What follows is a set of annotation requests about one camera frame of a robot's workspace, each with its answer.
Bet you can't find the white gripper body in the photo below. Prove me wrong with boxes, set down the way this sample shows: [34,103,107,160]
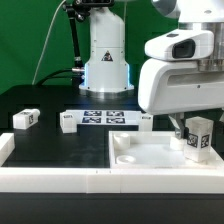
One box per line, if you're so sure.
[138,29,224,115]

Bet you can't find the white U-shaped obstacle fence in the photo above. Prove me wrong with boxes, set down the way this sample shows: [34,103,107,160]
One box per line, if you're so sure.
[0,133,224,194]

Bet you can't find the white marker base plate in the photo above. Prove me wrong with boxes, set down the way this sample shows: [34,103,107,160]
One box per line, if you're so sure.
[65,110,141,125]

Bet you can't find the grey cable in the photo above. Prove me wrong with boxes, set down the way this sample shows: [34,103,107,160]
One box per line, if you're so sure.
[31,0,68,86]

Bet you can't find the black cable bundle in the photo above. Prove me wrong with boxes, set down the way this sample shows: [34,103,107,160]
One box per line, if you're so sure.
[34,68,83,87]

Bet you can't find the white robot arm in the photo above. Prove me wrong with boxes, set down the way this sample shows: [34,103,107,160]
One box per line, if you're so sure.
[80,0,224,138]

